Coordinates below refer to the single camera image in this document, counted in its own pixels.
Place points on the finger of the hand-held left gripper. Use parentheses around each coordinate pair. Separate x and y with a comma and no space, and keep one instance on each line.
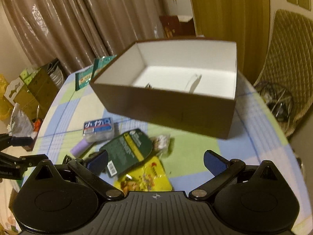
(29,160)
(20,141)

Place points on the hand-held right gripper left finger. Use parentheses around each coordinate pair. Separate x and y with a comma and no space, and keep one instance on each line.
(97,160)

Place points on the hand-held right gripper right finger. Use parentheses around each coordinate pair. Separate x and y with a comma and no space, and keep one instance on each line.
(215,164)

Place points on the pale purple plastic tube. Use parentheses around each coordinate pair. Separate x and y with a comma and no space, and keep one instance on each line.
(80,148)

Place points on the dark green packet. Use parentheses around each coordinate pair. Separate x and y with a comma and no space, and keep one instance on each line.
(124,149)

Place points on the blue labelled plastic box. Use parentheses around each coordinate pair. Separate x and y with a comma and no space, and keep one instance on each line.
(97,128)

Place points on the yellow snack packet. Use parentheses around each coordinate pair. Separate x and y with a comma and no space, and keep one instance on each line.
(146,176)

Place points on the clear bag of nuts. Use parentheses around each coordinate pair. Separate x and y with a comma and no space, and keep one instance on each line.
(161,143)

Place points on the brown cardboard box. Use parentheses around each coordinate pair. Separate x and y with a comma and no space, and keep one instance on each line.
(171,112)

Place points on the silver foil bag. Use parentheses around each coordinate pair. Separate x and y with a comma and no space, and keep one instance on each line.
(20,122)

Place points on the checkered tablecloth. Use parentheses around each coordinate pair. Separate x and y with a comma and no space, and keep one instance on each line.
(195,148)

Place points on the cardboard carton with white insert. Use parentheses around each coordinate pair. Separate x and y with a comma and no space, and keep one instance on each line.
(17,93)

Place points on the yellow plastic bag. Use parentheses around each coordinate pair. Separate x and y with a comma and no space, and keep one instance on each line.
(3,95)

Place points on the open cardboard carton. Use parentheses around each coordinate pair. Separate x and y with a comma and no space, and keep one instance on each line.
(41,80)

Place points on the small green boxes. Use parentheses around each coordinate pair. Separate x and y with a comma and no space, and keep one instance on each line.
(28,74)

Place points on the green rice packet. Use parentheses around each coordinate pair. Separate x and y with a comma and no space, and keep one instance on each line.
(83,79)
(102,64)

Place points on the small dark object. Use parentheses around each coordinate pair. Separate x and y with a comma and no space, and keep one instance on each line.
(149,86)

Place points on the quilted chair cover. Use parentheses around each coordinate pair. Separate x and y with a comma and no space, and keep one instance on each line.
(291,53)

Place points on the beige curtain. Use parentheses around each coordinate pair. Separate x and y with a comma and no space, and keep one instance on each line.
(85,22)

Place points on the yellow wooden door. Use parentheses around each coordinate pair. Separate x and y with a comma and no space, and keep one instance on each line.
(227,7)

